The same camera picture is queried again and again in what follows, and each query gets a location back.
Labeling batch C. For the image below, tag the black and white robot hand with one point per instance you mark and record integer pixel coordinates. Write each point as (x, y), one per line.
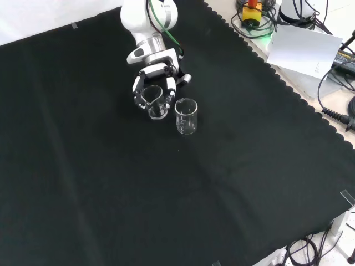
(156, 69)

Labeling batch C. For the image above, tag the clear glass beaker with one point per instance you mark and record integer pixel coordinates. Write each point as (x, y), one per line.
(155, 110)
(186, 122)

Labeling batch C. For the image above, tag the clear tape strip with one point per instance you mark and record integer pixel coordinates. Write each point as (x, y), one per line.
(74, 25)
(216, 263)
(348, 197)

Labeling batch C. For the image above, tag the yellow stop button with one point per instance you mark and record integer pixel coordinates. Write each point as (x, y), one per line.
(251, 15)

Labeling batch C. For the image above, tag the black scalloped table cloth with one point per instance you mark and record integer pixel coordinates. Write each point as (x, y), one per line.
(111, 171)

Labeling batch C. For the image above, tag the pale board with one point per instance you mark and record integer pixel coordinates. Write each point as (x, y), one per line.
(302, 50)

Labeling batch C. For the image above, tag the black power adapter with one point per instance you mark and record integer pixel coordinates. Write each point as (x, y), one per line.
(345, 59)

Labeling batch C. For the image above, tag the black tripod leg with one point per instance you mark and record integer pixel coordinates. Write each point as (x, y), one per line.
(348, 41)

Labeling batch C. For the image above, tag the white power strip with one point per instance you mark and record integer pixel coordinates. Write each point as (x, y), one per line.
(273, 257)

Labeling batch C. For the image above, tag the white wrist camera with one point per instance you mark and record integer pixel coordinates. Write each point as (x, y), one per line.
(134, 56)

